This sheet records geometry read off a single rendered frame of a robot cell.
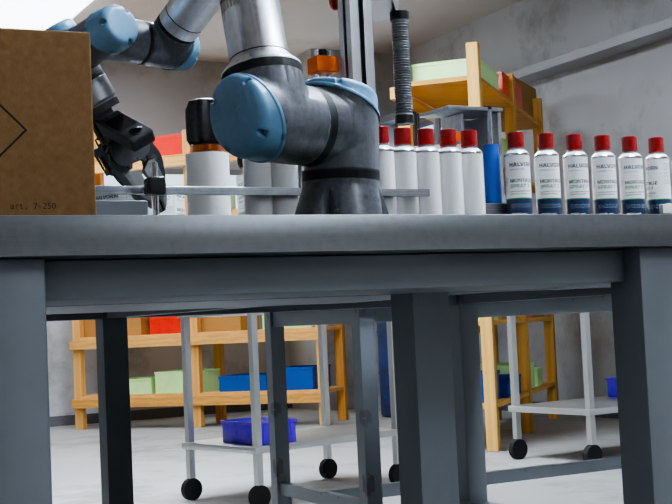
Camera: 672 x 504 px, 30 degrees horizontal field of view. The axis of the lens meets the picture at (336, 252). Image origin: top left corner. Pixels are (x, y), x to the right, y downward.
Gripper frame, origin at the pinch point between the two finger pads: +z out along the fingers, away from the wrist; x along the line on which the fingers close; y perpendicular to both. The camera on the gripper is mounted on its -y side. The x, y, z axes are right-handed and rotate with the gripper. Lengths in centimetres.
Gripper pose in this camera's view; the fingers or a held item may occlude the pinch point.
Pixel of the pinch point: (161, 204)
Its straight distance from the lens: 221.2
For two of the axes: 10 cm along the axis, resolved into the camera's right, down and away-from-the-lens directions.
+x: -7.4, 5.1, -4.3
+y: -4.7, 0.7, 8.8
